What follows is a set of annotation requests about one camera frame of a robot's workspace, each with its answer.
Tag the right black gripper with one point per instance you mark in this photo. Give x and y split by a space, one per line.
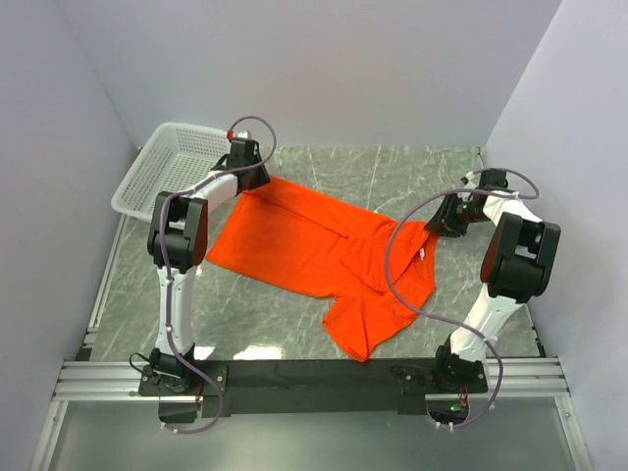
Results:
444 220

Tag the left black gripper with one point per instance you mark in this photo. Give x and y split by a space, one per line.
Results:
263 180

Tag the orange t shirt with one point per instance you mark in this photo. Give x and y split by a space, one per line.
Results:
295 238

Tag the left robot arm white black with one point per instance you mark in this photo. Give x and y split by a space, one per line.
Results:
178 242

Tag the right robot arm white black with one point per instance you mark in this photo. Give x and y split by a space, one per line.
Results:
516 267

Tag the white perforated plastic basket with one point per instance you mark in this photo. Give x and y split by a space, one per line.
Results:
175 157

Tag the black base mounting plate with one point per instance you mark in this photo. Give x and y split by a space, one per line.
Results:
306 386

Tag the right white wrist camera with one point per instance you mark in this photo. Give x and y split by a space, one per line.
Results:
470 180

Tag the aluminium extrusion rail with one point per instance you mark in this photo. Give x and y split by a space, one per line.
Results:
95 421

